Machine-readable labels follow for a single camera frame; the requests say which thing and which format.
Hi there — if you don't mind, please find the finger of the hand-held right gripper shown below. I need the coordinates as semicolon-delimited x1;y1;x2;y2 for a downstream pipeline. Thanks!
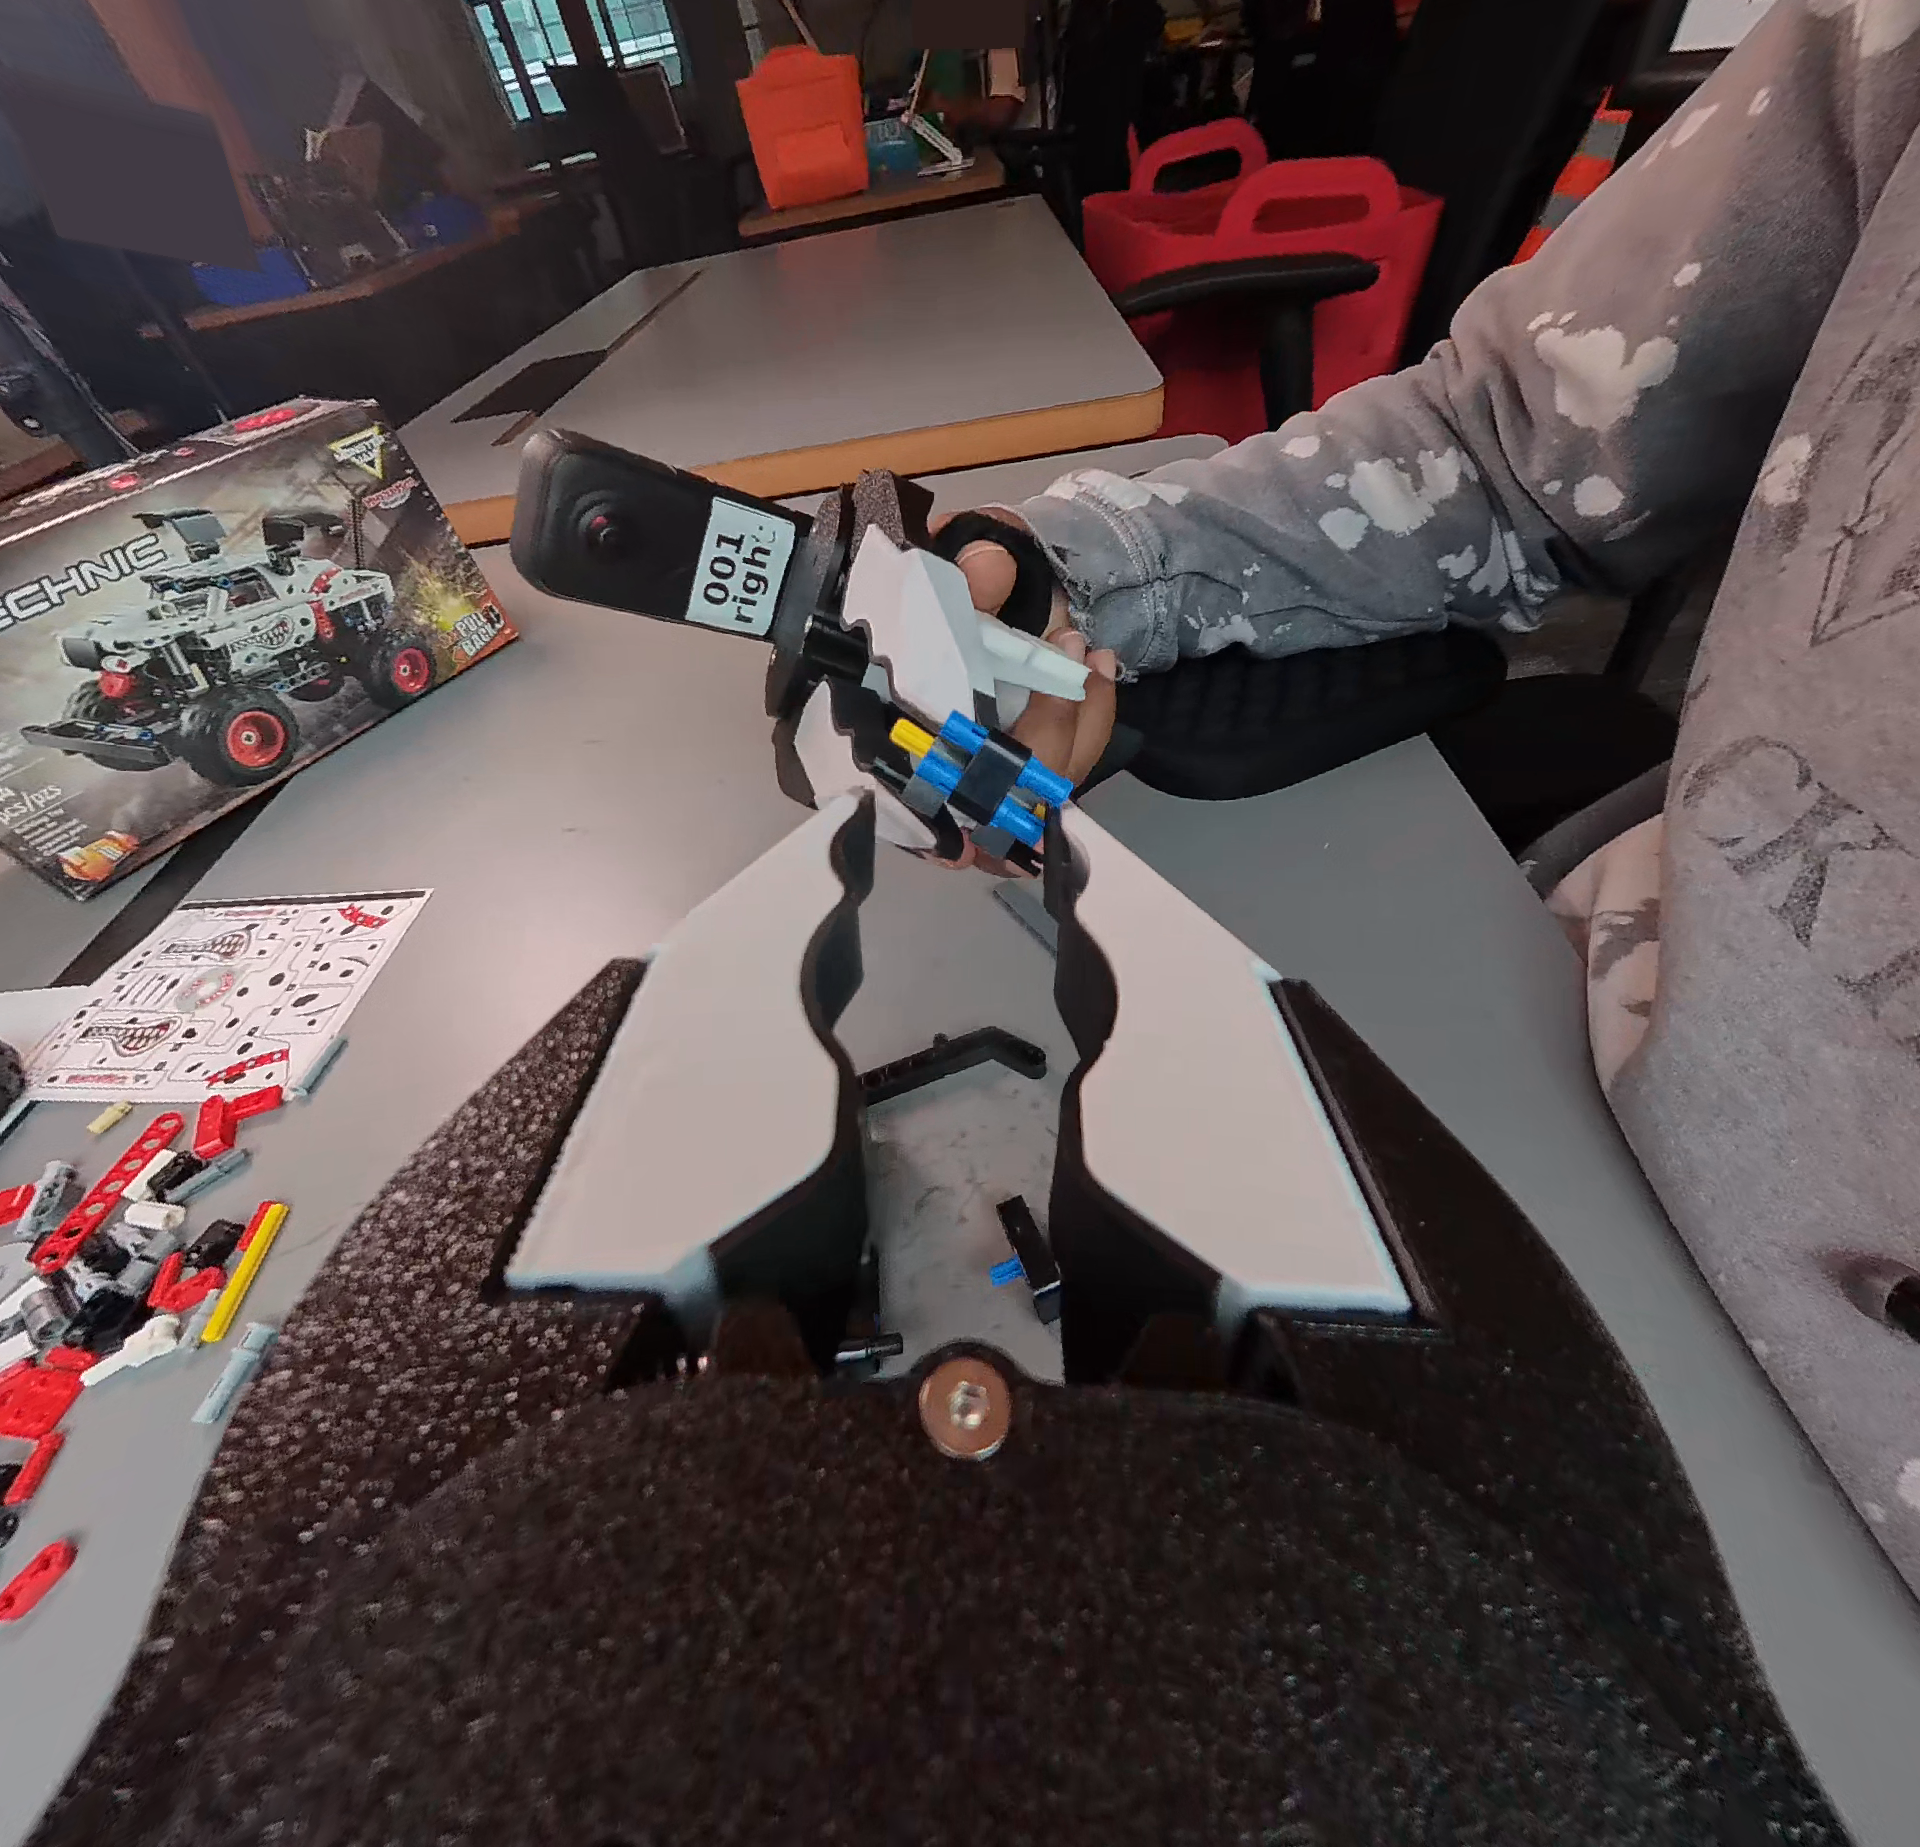
842;543;1098;719
773;684;888;816

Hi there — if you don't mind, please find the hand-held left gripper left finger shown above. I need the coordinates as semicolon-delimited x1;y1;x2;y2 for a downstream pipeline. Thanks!
503;788;878;1300

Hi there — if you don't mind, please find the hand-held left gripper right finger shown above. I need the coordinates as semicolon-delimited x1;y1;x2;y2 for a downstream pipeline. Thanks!
1047;803;1416;1316

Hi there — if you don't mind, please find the small grey black brick assembly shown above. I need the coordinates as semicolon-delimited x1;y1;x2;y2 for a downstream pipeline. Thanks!
889;711;1077;876

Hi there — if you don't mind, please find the person's right forearm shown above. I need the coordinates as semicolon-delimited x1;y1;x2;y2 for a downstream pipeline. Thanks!
1012;264;1757;679

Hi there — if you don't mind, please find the person's right hand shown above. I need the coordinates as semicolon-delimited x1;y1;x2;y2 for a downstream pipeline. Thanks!
960;543;1128;829

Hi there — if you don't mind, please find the black angled beam, blue pin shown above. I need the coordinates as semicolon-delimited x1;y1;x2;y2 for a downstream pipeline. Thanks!
991;1194;1070;1326

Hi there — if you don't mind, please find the thin black toy beam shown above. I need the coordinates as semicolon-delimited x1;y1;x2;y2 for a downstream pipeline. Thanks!
861;1027;1052;1115

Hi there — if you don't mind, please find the grey table with wooden edge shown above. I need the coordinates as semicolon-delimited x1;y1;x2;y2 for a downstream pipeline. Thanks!
405;195;1164;545

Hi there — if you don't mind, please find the wooden bench with blue bins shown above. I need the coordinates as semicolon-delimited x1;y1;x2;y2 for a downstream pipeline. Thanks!
150;197;602;365

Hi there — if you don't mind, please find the black mesh chair armrest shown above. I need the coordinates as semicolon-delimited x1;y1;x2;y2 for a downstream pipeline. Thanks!
1116;624;1508;801

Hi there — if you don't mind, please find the toy monster truck box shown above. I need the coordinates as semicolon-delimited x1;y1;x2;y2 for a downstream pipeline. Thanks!
0;396;526;904

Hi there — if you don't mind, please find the orange bag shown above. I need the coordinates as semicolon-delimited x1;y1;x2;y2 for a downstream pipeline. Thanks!
736;48;872;214

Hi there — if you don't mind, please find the black office chair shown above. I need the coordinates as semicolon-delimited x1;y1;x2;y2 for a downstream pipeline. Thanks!
1116;255;1382;430

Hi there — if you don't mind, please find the yellow toy axle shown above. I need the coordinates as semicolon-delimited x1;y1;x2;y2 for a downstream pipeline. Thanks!
199;1199;289;1345

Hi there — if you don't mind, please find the white sticker sheet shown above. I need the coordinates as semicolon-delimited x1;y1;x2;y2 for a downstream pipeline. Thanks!
21;886;436;1106

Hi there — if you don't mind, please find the paned window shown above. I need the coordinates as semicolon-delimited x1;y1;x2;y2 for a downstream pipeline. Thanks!
436;0;678;125

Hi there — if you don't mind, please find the red felt tote bag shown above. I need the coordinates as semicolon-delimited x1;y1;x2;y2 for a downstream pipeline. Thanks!
1081;120;1444;430

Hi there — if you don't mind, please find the light grey toy connector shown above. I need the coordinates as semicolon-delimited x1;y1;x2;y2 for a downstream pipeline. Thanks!
193;1321;284;1430

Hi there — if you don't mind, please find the pile of red white pieces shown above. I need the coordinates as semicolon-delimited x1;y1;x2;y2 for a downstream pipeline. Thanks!
0;1103;287;1625

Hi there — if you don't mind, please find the person's torso in grey sweatshirt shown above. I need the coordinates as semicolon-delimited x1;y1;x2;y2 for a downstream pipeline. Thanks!
1546;0;1920;1639

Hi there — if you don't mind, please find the orange striped safety cone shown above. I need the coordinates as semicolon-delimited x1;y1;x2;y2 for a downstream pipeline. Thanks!
1515;92;1637;266

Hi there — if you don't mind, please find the black office chair frame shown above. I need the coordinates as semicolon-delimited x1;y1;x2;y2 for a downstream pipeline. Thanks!
1425;587;1698;859

